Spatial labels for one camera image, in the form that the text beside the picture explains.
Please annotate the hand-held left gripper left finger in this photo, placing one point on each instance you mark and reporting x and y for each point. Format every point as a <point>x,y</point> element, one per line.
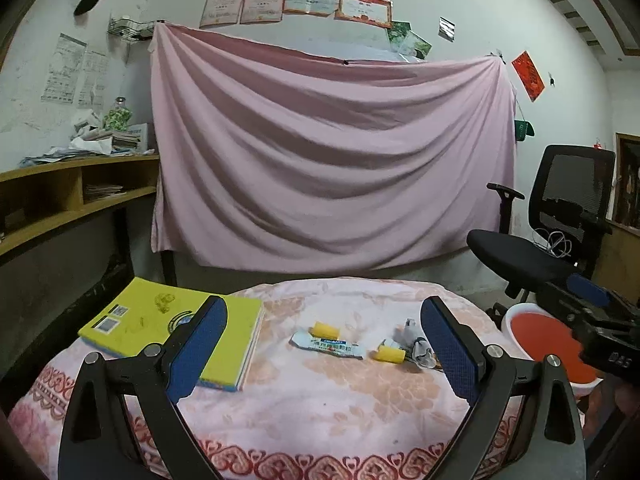
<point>197,345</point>

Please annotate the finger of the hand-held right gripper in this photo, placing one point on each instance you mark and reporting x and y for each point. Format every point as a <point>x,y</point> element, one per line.
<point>560,305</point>
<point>590,289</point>

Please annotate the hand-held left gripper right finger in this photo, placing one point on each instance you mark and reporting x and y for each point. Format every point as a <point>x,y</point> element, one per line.
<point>447,345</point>

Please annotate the silver wrapper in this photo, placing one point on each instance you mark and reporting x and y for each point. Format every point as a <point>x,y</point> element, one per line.
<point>420,347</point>

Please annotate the red bucket with white rim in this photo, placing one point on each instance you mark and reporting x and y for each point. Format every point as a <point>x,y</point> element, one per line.
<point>540,332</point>

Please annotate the yellow foam roll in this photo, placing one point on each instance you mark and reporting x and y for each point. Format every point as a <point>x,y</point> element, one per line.
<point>326,331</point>
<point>389,353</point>

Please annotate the white printed wrapper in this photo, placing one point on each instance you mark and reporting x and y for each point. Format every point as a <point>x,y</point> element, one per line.
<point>327,346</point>

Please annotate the wooden panel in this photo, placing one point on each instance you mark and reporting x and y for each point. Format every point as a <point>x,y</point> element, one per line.
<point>620,260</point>

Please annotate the blue book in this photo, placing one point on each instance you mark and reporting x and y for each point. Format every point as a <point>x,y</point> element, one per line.
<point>220,386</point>

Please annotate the yellow book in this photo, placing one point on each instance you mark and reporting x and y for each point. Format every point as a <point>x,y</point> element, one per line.
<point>150,320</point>

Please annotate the black office chair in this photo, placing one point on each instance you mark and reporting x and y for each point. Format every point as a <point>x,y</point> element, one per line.
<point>575,185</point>

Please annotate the floral printed blanket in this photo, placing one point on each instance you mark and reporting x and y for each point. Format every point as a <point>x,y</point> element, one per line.
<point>325,400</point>

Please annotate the green hanging holder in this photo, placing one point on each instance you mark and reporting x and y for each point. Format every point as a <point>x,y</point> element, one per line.
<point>522,129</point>

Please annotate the stack of shelf papers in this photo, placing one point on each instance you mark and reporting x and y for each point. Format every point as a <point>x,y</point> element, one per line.
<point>102,191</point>

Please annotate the wooden desk with shelves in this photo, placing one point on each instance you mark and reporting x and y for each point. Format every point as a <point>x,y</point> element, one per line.
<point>60,185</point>

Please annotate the pink hanging sheet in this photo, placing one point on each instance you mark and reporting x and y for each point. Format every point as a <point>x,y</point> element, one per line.
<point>325,160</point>

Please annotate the pile of papers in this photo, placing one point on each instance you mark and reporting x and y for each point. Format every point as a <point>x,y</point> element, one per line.
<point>90,142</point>

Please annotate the glass jar with candies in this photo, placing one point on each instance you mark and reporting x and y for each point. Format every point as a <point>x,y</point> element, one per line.
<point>117,117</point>

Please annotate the brown wooden door frame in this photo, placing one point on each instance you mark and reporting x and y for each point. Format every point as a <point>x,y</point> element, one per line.
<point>627,180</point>

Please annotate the red paper wall decoration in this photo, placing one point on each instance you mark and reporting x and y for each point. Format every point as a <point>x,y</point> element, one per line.
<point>529,76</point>

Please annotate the wall calendar sheet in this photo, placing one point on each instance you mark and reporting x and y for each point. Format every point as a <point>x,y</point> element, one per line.
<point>62,70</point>
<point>94,80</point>

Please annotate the green wall photo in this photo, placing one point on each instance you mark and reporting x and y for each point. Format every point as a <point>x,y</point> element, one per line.
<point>397,35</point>
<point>419,47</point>

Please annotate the small black-and-white wall picture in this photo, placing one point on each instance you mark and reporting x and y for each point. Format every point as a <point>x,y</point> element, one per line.
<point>447,28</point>

